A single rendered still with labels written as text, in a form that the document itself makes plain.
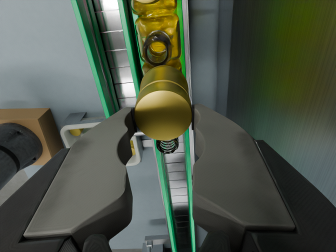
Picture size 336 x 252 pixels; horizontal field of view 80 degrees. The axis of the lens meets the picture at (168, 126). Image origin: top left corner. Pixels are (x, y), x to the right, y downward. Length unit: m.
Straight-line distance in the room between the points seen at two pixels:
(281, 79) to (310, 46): 0.05
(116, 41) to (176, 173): 0.42
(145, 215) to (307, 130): 0.93
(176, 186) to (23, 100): 0.57
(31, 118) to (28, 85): 0.11
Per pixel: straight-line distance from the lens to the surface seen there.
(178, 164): 0.64
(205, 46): 0.62
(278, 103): 0.24
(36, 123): 0.72
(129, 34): 0.39
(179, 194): 0.74
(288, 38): 0.22
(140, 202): 0.99
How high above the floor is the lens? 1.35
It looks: 58 degrees down
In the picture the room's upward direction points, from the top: 179 degrees clockwise
